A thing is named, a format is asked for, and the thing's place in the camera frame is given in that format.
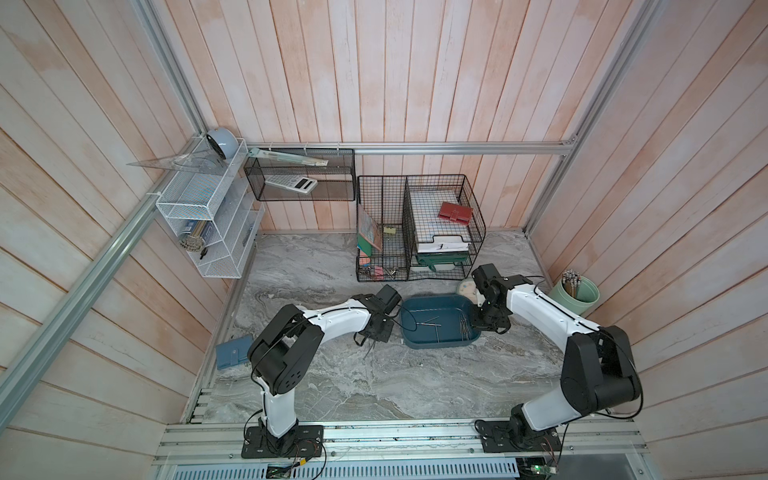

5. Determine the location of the aluminium mounting rail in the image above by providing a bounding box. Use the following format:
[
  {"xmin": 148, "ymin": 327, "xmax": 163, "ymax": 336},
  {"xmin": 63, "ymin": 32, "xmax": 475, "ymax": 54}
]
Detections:
[{"xmin": 148, "ymin": 418, "xmax": 661, "ymax": 479}]

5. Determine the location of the blue box at wall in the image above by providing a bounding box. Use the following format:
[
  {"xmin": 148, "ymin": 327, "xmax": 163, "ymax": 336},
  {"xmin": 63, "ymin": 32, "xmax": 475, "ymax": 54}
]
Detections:
[{"xmin": 215, "ymin": 334, "xmax": 254, "ymax": 370}]

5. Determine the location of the black wire desk organizer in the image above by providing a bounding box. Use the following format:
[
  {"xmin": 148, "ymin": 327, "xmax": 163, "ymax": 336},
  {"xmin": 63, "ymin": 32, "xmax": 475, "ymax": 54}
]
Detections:
[{"xmin": 356, "ymin": 174, "xmax": 486, "ymax": 282}]

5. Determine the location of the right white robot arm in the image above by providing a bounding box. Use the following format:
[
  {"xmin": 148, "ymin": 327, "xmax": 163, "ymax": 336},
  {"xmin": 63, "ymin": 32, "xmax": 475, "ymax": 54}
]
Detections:
[{"xmin": 471, "ymin": 264, "xmax": 643, "ymax": 441}]

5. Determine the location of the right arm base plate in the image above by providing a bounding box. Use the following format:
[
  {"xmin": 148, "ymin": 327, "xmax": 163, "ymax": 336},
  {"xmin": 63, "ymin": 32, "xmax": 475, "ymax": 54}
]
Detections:
[{"xmin": 473, "ymin": 418, "xmax": 562, "ymax": 453}]

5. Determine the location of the green pen holder cup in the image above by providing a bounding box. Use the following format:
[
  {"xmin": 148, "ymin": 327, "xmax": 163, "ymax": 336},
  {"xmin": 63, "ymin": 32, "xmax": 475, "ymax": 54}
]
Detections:
[{"xmin": 549, "ymin": 270, "xmax": 600, "ymax": 315}]

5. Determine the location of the long green ruler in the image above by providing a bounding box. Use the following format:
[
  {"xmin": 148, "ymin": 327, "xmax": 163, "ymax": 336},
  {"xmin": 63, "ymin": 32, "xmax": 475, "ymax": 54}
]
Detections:
[{"xmin": 248, "ymin": 147, "xmax": 328, "ymax": 167}]

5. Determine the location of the black wire wall basket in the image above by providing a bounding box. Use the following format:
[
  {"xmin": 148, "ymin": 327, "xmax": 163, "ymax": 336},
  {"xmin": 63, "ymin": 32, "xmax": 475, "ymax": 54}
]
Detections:
[{"xmin": 243, "ymin": 147, "xmax": 356, "ymax": 202}]

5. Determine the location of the white wire wall shelf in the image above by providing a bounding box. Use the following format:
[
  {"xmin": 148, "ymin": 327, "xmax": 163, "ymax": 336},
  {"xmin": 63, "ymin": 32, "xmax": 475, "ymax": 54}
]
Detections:
[{"xmin": 156, "ymin": 137, "xmax": 264, "ymax": 279}]

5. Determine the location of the green file tray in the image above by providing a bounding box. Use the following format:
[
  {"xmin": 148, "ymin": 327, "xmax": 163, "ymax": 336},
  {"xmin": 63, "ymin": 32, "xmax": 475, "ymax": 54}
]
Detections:
[{"xmin": 416, "ymin": 252, "xmax": 470, "ymax": 272}]

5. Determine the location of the silver roll on shelf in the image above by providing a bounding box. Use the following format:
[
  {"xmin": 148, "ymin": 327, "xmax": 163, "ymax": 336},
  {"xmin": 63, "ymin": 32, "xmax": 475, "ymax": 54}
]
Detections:
[{"xmin": 178, "ymin": 220, "xmax": 210, "ymax": 252}]

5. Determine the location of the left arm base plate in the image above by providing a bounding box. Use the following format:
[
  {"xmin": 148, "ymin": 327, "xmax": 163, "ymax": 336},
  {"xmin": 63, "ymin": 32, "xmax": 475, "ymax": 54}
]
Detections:
[{"xmin": 241, "ymin": 425, "xmax": 324, "ymax": 460}]

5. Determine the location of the red wallet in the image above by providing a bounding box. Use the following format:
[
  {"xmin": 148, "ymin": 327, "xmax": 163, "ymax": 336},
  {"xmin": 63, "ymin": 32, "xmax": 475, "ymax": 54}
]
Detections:
[{"xmin": 438, "ymin": 202, "xmax": 473, "ymax": 226}]

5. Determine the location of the green round alarm clock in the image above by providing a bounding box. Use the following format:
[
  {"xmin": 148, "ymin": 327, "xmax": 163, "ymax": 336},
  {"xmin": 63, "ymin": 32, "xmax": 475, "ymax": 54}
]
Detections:
[{"xmin": 456, "ymin": 278, "xmax": 485, "ymax": 307}]

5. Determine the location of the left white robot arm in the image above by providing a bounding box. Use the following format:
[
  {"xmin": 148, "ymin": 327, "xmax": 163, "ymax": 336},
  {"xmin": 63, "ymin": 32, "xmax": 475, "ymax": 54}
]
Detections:
[{"xmin": 247, "ymin": 285, "xmax": 402, "ymax": 439}]

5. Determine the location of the teal plastic storage box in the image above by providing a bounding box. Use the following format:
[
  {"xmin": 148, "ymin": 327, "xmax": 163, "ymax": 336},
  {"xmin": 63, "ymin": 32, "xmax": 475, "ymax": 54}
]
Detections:
[{"xmin": 399, "ymin": 294, "xmax": 481, "ymax": 349}]

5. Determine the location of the white calculator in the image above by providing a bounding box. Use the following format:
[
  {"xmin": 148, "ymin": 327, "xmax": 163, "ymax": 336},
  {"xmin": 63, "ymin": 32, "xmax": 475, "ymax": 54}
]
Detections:
[{"xmin": 265, "ymin": 175, "xmax": 318, "ymax": 195}]

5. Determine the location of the clear triangle ruler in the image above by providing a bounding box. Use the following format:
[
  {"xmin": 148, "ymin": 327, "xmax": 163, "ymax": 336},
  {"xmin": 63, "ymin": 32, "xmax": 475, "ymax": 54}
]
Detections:
[{"xmin": 129, "ymin": 150, "xmax": 229, "ymax": 176}]

